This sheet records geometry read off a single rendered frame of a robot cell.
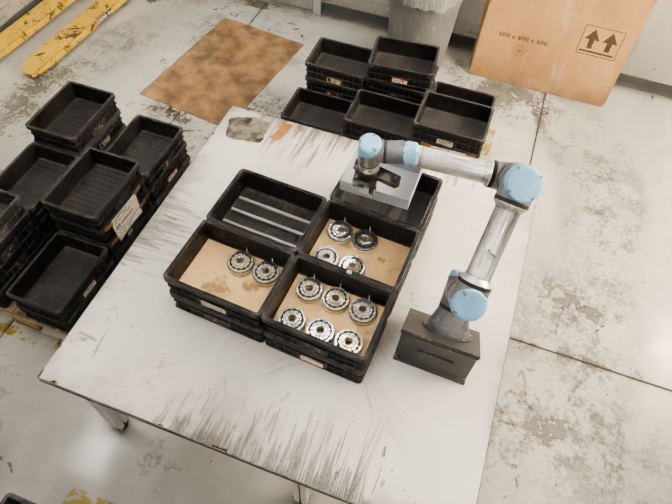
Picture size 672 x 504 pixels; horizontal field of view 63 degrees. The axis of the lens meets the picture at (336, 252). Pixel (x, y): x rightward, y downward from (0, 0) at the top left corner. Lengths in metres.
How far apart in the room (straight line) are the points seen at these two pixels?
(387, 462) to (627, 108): 3.43
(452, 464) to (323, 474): 0.44
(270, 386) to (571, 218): 2.33
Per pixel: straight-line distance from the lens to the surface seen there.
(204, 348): 2.17
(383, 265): 2.17
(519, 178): 1.78
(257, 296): 2.09
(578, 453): 2.99
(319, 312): 2.05
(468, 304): 1.83
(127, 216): 3.00
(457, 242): 2.46
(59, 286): 3.03
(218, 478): 2.73
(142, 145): 3.36
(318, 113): 3.60
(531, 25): 4.41
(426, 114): 3.33
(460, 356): 1.96
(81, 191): 3.06
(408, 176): 2.18
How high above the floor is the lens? 2.63
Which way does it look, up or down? 55 degrees down
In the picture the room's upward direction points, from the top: 4 degrees clockwise
